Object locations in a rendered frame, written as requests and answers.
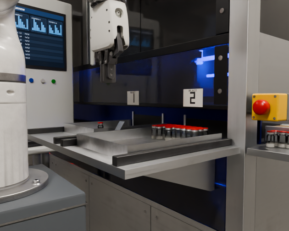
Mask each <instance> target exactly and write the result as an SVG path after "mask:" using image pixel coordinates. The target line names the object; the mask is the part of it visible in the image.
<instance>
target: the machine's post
mask: <svg viewBox="0 0 289 231"><path fill-rule="evenodd" d="M260 9H261V0H230V17H229V63H228V132H227V138H230V139H231V145H232V146H238V147H240V153H239V154H235V155H231V156H227V178H226V225H225V231H254V230H255V196H256V156H252V155H247V148H249V147H254V146H256V145H257V120H252V95H253V94H258V77H259V43H260Z"/></svg>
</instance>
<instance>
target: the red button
mask: <svg viewBox="0 0 289 231"><path fill-rule="evenodd" d="M269 110H270V104H269V103H268V102H267V101H266V100H263V99H260V100H257V101H255V102H254V104H253V111H254V112H255V113H256V114H257V115H265V114H267V113H268V112H269Z"/></svg>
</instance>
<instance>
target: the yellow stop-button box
mask: <svg viewBox="0 0 289 231"><path fill-rule="evenodd" d="M260 99H263V100H266V101H267V102H268V103H269V104H270V110H269V112H268V113H267V114H265V115H257V114H256V113H255V112H254V111H253V104H254V102H255V101H257V100H260ZM252 120H257V121H289V93H255V94H253V95H252Z"/></svg>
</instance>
